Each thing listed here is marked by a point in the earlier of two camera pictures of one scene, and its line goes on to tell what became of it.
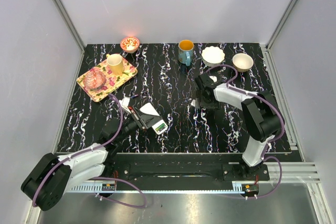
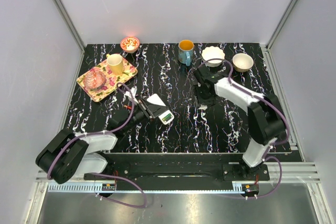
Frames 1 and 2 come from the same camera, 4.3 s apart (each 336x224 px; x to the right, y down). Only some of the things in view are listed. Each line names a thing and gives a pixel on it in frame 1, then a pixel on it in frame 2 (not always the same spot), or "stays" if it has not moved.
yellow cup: (116, 63) stays
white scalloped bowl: (212, 56) stays
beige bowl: (242, 62) stays
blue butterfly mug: (185, 51) stays
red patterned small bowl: (129, 44) stays
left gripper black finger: (149, 119) -> (157, 109)
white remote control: (159, 127) -> (166, 117)
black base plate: (182, 167) stays
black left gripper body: (138, 118) -> (145, 107)
